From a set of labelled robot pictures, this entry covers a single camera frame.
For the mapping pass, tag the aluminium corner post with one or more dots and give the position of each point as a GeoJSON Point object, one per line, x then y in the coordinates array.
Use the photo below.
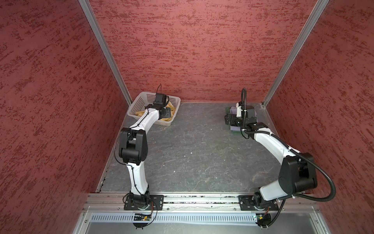
{"type": "Point", "coordinates": [89, 14]}
{"type": "Point", "coordinates": [301, 39]}

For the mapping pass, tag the right aluminium corner post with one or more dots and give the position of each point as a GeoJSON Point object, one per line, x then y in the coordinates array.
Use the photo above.
{"type": "Point", "coordinates": [301, 39]}

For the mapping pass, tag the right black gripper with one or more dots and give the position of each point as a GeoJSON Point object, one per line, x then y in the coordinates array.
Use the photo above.
{"type": "Point", "coordinates": [233, 117]}

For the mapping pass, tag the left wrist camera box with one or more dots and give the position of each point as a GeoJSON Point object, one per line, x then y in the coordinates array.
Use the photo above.
{"type": "Point", "coordinates": [161, 99]}

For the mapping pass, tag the white plastic laundry basket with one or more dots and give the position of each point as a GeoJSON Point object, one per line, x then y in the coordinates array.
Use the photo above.
{"type": "Point", "coordinates": [146, 98]}

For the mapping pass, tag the left aluminium corner post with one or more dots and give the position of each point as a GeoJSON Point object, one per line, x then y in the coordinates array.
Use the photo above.
{"type": "Point", "coordinates": [89, 14]}

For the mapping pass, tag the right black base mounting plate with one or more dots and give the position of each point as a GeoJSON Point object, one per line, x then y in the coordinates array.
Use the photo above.
{"type": "Point", "coordinates": [256, 203]}

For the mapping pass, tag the yellow skirt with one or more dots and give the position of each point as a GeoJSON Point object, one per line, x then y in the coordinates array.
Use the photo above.
{"type": "Point", "coordinates": [169, 105]}

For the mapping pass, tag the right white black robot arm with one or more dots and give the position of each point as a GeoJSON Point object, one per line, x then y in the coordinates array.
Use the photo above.
{"type": "Point", "coordinates": [296, 175]}

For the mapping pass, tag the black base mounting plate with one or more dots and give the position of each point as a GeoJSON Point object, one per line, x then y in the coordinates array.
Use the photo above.
{"type": "Point", "coordinates": [256, 203]}
{"type": "Point", "coordinates": [143, 203]}

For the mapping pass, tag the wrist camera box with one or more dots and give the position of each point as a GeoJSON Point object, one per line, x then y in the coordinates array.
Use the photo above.
{"type": "Point", "coordinates": [239, 109]}
{"type": "Point", "coordinates": [161, 99]}

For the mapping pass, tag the green skirt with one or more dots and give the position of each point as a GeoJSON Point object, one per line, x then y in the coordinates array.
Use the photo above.
{"type": "Point", "coordinates": [233, 131]}

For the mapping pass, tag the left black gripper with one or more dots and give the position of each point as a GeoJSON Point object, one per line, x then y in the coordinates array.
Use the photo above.
{"type": "Point", "coordinates": [168, 113]}

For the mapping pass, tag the aluminium front rail frame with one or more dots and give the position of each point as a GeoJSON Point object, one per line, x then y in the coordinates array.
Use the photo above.
{"type": "Point", "coordinates": [193, 208]}

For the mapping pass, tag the right small circuit board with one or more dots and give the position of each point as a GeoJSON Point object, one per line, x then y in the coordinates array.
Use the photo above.
{"type": "Point", "coordinates": [263, 220]}

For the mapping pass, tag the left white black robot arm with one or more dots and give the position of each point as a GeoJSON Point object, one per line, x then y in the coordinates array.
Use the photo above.
{"type": "Point", "coordinates": [133, 150]}

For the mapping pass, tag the small circuit board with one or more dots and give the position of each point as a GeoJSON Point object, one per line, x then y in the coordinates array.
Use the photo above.
{"type": "Point", "coordinates": [263, 220]}
{"type": "Point", "coordinates": [143, 217]}

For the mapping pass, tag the left small circuit board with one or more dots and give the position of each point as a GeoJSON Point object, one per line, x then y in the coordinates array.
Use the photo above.
{"type": "Point", "coordinates": [143, 217]}

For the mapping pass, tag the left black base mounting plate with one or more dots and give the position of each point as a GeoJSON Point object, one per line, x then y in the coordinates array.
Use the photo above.
{"type": "Point", "coordinates": [143, 203]}

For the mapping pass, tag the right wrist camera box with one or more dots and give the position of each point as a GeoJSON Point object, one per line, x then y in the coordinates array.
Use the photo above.
{"type": "Point", "coordinates": [239, 109]}

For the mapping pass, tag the lavender skirt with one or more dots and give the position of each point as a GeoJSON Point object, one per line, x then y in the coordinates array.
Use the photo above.
{"type": "Point", "coordinates": [234, 126]}

